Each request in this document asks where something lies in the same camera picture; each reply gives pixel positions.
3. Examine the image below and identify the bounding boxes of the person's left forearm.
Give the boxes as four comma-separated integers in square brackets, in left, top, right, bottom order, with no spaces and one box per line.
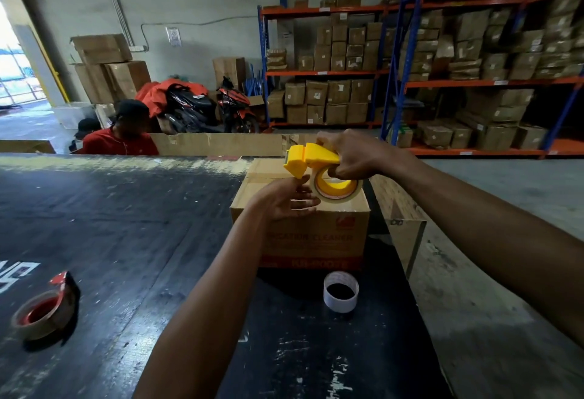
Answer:
[132,209,276,399]

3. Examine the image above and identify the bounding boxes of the white tape roll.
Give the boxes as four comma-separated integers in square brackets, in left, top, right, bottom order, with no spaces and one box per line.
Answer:
[323,270,360,314]

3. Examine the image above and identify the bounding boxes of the grey wall cable conduit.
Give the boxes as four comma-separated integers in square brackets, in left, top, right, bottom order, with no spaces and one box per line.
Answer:
[95,0,259,52]

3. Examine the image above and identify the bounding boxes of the wide blue orange shelving rack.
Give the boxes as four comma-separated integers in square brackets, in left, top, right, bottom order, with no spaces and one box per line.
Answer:
[380,0,584,160]

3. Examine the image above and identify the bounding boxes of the yellow tape dispenser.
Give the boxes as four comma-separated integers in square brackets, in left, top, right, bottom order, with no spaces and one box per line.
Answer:
[283,142,364,204]

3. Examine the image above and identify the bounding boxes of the printed brown cardboard box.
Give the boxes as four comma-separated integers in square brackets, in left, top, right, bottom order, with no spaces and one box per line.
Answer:
[230,158,371,271]

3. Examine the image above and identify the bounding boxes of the tall brown cardboard box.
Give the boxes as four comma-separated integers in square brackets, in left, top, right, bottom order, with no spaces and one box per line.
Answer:
[213,56,247,92]

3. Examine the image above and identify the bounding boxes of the blue metal beams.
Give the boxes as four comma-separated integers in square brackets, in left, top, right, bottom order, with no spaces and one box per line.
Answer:
[244,63,264,96]

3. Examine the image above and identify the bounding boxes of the clear packing tape roll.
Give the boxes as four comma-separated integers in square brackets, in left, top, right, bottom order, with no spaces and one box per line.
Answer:
[310,166,364,204]

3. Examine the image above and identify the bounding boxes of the pile of mixed cardboard cartons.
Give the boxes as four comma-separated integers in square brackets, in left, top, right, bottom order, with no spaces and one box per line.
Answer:
[380,0,584,152]

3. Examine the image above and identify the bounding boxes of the narrow blue orange shelving rack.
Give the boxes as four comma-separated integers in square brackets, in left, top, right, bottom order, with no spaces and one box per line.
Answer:
[257,2,391,131]

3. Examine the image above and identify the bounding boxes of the red and black motorcycle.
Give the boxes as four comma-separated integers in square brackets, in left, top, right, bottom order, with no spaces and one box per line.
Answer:
[161,76,261,135]

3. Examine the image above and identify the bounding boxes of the large brown cardboard box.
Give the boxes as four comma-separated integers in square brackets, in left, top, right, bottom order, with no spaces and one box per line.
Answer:
[72,63,116,105]
[70,33,133,65]
[105,60,151,103]

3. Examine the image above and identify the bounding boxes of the red tape dispenser with roll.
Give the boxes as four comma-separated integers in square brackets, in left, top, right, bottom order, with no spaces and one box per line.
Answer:
[11,270,81,350]

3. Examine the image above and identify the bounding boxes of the orange cover sheet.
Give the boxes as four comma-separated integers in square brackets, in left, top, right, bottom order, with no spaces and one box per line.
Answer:
[135,78,210,118]

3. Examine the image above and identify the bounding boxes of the stack of small cardboard boxes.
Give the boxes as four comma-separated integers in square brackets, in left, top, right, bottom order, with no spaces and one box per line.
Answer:
[266,0,388,126]

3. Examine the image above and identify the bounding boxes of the person's right forearm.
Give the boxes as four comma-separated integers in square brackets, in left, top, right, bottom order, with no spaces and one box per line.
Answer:
[385,148,584,349]

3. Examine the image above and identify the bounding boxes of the person's left hand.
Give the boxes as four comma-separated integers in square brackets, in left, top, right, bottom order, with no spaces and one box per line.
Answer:
[249,174,321,224]

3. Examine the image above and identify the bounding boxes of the long flat cardboard sheet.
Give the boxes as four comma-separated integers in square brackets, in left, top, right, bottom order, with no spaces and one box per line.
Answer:
[150,132,321,158]

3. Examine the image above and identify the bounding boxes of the person's right hand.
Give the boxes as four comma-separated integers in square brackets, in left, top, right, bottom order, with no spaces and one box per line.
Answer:
[316,129,393,180]

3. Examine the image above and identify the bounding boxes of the flat cardboard piece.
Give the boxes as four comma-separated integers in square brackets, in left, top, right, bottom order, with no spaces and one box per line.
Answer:
[0,139,56,155]

